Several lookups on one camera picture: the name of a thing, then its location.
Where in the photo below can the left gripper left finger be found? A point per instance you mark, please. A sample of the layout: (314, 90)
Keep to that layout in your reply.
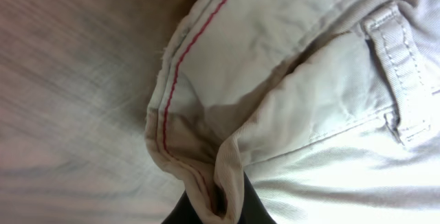
(183, 213)

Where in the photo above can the beige khaki shorts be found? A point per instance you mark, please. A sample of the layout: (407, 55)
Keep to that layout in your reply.
(330, 107)

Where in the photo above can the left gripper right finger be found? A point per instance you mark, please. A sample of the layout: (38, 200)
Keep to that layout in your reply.
(253, 211)

